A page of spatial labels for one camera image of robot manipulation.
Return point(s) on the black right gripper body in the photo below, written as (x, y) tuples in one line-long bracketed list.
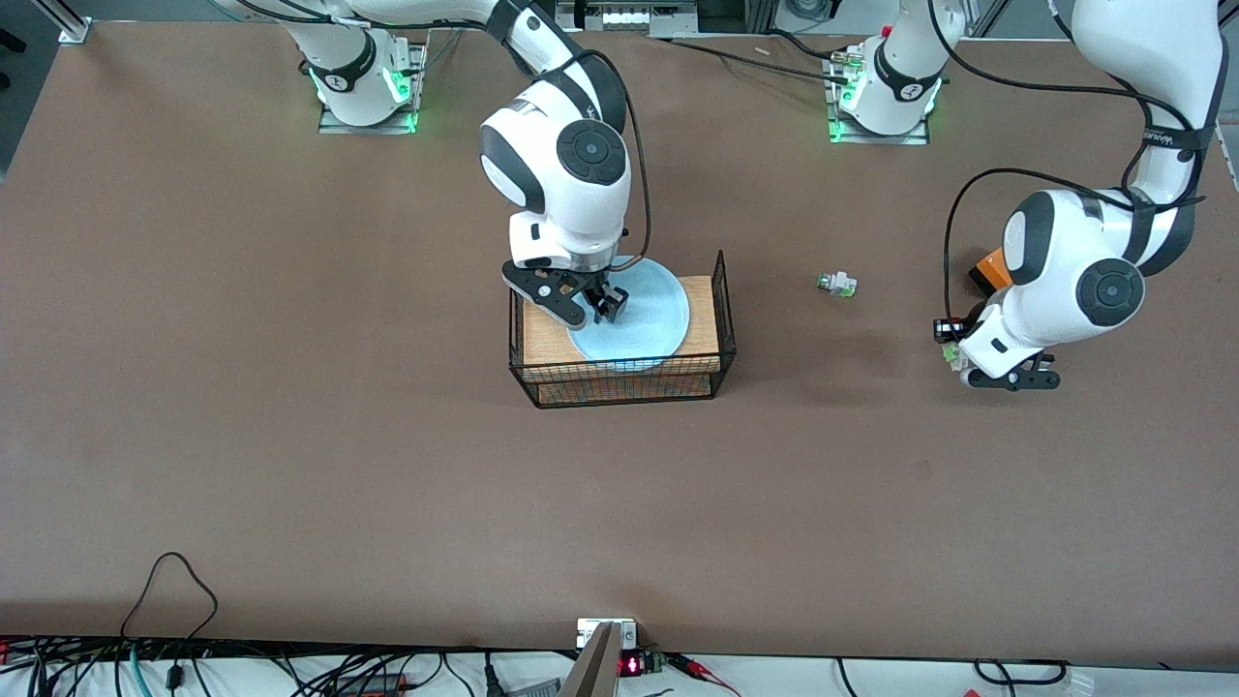
[(599, 287)]

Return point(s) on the red push button switch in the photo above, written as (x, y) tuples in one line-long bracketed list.
[(956, 357)]

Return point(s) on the light blue round plate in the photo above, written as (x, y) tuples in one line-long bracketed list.
[(649, 319)]

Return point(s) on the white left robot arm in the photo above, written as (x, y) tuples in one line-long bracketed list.
[(1065, 281)]

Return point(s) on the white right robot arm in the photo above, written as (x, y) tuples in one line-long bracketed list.
[(571, 194)]

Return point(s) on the wooden shelf board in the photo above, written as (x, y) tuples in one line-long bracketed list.
[(702, 319)]

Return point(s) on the silver power module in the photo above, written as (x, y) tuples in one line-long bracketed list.
[(629, 15)]

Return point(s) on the white connector block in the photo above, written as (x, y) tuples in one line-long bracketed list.
[(585, 633)]

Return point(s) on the red display module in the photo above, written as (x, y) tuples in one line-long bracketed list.
[(634, 664)]

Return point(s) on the black adapter box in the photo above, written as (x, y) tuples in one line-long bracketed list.
[(373, 683)]

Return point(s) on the orange button enclosure box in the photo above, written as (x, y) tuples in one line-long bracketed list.
[(989, 271)]

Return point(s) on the green push button switch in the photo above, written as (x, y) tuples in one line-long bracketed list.
[(837, 284)]

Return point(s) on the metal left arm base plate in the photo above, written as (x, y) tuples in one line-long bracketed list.
[(915, 137)]

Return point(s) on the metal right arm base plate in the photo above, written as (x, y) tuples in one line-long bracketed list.
[(334, 126)]

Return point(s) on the aluminium frame rail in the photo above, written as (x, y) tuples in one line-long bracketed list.
[(68, 24), (1229, 155)]

